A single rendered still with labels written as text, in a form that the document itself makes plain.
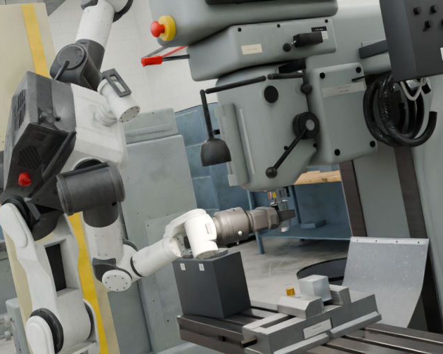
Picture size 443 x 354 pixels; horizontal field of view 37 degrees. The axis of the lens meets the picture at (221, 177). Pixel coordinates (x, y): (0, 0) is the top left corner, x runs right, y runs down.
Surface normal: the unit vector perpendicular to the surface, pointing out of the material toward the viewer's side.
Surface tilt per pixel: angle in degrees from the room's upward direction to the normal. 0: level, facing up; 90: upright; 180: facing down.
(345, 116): 90
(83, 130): 58
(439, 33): 90
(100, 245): 125
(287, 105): 90
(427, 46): 90
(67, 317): 81
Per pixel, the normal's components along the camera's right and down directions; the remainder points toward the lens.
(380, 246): -0.84, -0.26
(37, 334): -0.58, 0.16
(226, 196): 0.52, -0.06
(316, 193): -0.83, 0.20
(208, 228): 0.17, -0.44
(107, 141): 0.56, -0.62
